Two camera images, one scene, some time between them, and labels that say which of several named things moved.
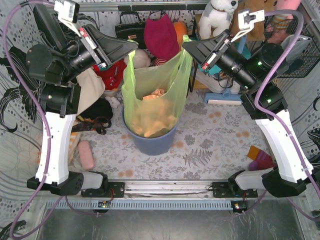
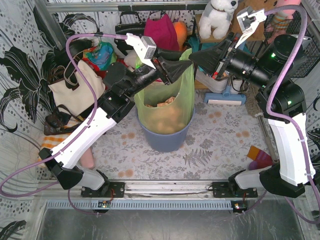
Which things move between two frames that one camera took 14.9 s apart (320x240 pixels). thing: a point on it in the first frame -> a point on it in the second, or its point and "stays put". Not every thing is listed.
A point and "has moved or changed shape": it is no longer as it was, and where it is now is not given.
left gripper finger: x=102 y=65 -> x=169 y=55
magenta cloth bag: x=161 y=37 stays put
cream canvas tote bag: x=92 y=87 stays put
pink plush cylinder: x=86 y=155 stays put
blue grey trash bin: x=152 y=146 -> x=166 y=142
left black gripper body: x=97 y=50 -> x=162 y=71
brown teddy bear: x=258 y=33 stays put
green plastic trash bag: x=153 y=96 has moved or changed shape
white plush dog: x=218 y=14 stays put
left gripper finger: x=114 y=50 -> x=174 y=69
